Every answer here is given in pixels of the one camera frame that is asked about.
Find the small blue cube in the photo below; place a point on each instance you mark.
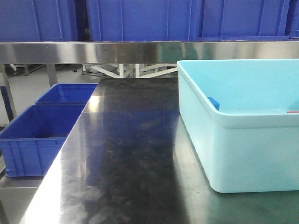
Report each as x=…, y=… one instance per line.
x=215, y=103

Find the steel shelf leg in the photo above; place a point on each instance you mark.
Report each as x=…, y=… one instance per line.
x=52, y=76

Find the far blue bin lower left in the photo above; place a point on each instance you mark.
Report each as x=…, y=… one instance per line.
x=67, y=94

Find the blue bin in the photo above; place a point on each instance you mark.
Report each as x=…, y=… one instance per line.
x=31, y=141
x=67, y=94

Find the blue crate upper middle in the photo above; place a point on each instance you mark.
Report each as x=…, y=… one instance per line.
x=143, y=20

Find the blue crate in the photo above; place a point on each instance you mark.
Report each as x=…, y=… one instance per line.
x=143, y=20
x=38, y=20
x=243, y=20

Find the light blue plastic tub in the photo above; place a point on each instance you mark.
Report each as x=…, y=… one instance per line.
x=251, y=144

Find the blue crate upper right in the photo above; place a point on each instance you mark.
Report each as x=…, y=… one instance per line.
x=243, y=20

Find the near blue bin lower left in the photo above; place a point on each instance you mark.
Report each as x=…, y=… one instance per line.
x=31, y=141

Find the blue crate upper left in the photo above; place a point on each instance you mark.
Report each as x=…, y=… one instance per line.
x=38, y=20

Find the white metal frame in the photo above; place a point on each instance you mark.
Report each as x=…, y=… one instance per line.
x=137, y=70

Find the stainless steel shelf rail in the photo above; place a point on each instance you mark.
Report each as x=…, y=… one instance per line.
x=141, y=52

